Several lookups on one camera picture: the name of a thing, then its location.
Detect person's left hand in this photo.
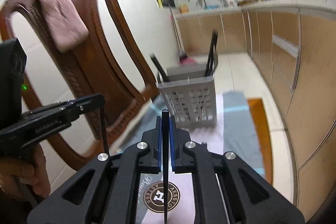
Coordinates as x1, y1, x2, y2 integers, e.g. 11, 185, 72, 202
1, 144, 51, 198

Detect brown wooden chair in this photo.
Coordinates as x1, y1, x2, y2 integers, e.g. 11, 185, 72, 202
0, 0, 274, 185

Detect white plastic utensil caddy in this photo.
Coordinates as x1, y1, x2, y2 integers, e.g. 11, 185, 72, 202
157, 63, 217, 128

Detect silver spoon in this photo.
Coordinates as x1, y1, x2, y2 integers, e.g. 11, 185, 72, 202
211, 51, 219, 75

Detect yellow box on counter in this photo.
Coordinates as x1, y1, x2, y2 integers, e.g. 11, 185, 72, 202
179, 3, 189, 14

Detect pink dustpan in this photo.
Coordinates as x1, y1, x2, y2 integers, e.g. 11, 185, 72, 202
179, 52, 197, 65

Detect pink towel on chair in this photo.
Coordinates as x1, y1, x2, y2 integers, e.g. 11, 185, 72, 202
38, 0, 89, 53

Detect kitchen base cabinets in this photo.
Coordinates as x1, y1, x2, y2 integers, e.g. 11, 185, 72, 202
175, 0, 335, 221

